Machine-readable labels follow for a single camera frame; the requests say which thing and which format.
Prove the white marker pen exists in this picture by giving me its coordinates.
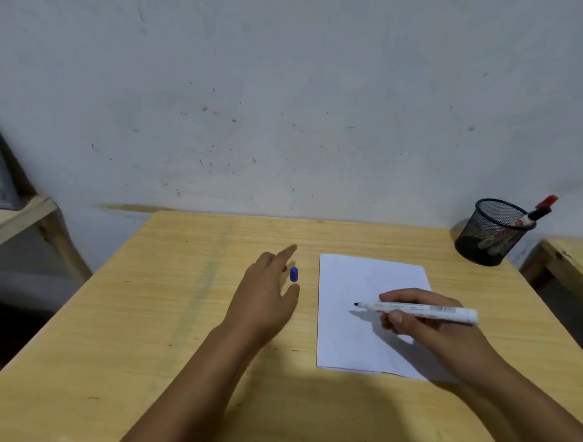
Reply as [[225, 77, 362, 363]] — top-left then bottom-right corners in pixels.
[[354, 301, 480, 325]]

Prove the person's right forearm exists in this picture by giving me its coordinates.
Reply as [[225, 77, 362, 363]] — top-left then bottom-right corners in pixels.
[[458, 362, 583, 442]]

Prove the person's left forearm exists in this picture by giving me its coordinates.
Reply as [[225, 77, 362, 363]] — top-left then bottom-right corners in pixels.
[[120, 322, 267, 442]]

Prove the person's left hand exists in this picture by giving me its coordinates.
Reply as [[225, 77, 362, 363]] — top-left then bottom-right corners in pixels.
[[221, 244, 301, 348]]

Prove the white paper sheet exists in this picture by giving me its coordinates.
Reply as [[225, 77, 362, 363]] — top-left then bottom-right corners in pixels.
[[316, 253, 457, 383]]

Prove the black mesh pen holder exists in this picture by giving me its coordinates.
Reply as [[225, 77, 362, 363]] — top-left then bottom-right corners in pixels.
[[455, 199, 537, 267]]

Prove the white marker with red band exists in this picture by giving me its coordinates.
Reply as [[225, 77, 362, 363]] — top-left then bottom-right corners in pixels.
[[477, 226, 523, 257]]

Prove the light wooden bench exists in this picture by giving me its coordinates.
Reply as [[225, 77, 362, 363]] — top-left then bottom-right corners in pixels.
[[519, 236, 583, 302]]

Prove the red capped marker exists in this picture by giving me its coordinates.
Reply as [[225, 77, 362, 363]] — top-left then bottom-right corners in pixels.
[[515, 195, 559, 227]]

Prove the light wooden side table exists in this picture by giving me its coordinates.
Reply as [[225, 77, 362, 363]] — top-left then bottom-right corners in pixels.
[[0, 196, 94, 286]]

